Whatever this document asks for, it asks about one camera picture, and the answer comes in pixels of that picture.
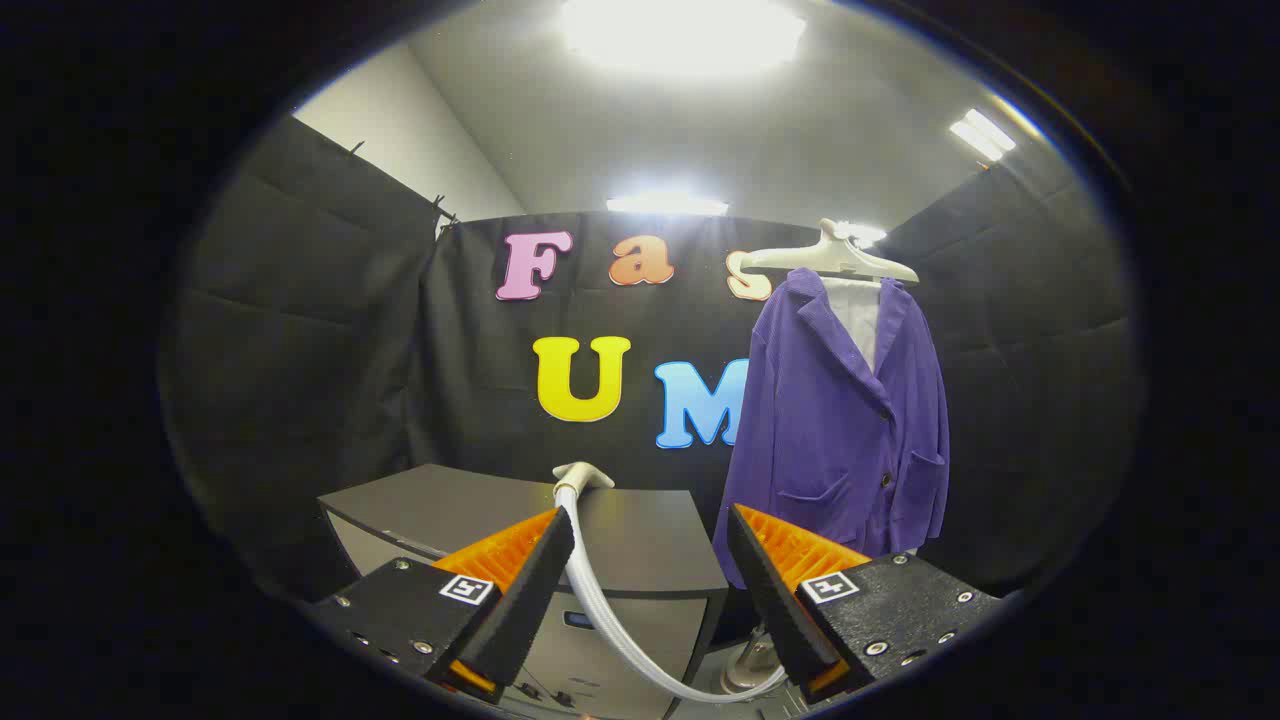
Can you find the grey cabinet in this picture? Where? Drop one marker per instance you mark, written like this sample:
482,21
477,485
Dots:
640,530

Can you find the white shirt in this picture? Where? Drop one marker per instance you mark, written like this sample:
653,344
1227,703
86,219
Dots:
858,315

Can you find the large ceiling light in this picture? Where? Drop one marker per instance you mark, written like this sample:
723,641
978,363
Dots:
680,35

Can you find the beige garment steamer base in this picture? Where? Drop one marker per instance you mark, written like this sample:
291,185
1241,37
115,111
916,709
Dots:
748,665

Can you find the white plastic clothes hanger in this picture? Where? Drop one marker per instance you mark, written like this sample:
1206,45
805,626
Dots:
835,255

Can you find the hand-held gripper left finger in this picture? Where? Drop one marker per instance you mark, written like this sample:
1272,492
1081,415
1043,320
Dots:
520,600

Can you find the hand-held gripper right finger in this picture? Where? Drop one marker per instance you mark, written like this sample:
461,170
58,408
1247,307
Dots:
770,600

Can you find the ceiling light panel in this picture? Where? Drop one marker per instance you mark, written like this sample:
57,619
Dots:
982,133
665,204

